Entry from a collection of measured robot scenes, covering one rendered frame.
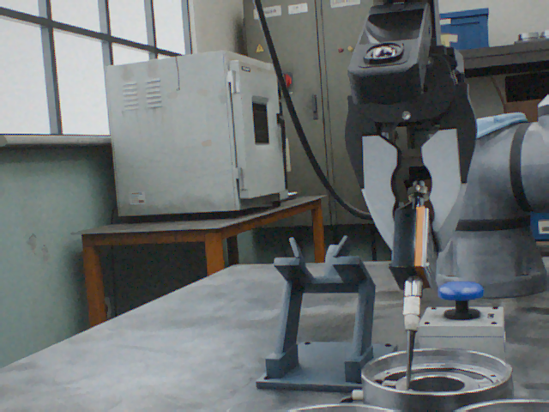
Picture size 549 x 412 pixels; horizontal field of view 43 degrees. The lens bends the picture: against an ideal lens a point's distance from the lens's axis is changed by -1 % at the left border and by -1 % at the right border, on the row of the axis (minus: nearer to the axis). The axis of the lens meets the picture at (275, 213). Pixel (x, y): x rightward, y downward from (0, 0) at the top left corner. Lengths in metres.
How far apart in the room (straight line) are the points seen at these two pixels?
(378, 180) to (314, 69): 3.85
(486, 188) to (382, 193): 0.41
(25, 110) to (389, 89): 2.45
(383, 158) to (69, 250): 2.38
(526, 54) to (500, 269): 2.98
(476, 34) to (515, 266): 3.11
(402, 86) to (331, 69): 3.90
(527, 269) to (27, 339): 2.02
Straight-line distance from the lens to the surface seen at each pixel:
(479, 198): 0.93
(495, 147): 0.92
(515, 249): 0.94
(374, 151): 0.53
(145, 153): 2.84
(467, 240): 0.94
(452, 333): 0.62
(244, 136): 2.68
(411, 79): 0.44
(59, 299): 2.79
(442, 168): 0.52
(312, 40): 4.39
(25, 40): 2.90
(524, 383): 0.61
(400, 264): 0.50
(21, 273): 2.62
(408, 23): 0.50
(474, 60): 3.86
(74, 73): 3.13
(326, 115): 4.33
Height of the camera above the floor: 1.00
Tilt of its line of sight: 4 degrees down
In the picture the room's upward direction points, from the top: 4 degrees counter-clockwise
